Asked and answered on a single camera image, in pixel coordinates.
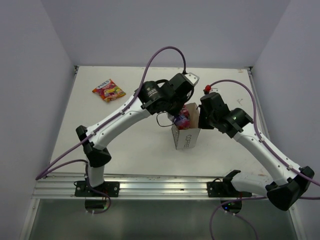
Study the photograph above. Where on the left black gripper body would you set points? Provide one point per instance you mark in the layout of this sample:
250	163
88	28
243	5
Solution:
177	105

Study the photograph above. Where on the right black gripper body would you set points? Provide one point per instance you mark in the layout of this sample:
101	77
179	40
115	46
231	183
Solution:
207	121

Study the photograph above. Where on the purple Fox's candy bag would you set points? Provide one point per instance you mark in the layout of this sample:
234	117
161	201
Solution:
182	121

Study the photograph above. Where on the white coffee paper bag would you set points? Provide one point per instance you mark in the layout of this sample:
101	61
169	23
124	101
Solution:
187	138

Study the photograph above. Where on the orange Fox's candy bag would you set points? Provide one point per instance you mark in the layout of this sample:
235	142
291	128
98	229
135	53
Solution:
109	91

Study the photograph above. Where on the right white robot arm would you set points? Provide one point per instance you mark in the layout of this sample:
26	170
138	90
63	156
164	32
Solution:
286	181

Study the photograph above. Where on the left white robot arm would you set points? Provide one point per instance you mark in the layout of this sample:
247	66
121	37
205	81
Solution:
153	97

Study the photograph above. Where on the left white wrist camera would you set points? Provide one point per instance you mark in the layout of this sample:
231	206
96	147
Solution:
194	79

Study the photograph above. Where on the red cable connector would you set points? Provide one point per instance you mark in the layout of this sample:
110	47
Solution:
207	89

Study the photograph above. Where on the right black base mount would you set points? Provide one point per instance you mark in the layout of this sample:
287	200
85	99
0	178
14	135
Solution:
219	189

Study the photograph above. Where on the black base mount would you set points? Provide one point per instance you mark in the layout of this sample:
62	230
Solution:
219	189
111	188

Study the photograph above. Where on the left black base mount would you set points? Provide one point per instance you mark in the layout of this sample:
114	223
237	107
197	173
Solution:
111	188

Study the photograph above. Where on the aluminium mounting rail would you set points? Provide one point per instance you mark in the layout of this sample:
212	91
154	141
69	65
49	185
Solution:
131	187

